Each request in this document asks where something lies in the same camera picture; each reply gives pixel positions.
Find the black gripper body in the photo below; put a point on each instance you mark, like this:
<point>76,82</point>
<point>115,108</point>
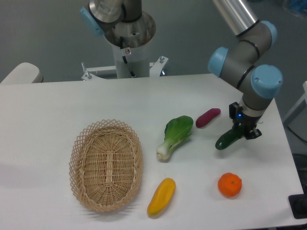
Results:
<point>245,115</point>

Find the dark green cucumber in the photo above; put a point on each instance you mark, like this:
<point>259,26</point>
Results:
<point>228,138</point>

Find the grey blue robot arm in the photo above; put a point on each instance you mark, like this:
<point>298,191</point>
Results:
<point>236,66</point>

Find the purple sweet potato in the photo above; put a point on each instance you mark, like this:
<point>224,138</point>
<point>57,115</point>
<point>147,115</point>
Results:
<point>207,117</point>

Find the white furniture at right edge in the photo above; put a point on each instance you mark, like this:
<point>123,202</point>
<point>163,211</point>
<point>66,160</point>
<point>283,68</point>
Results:
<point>297,108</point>

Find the orange tangerine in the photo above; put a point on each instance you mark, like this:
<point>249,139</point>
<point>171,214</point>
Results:
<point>230,184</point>

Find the green bok choy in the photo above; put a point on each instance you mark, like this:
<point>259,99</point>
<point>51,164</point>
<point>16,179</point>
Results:
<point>176,131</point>

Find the black device at table edge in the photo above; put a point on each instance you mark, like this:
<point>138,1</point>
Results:
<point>298,204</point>

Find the yellow mango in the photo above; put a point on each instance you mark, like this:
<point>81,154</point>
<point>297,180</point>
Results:
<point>162,197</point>

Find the oval wicker basket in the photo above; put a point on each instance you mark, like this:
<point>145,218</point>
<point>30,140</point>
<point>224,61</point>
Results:
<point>106,165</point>

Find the white chair armrest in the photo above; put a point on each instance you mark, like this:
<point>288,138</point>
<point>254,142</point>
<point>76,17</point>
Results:
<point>24,73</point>

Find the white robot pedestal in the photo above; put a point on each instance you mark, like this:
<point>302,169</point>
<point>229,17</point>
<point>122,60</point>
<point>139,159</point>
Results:
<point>130,43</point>

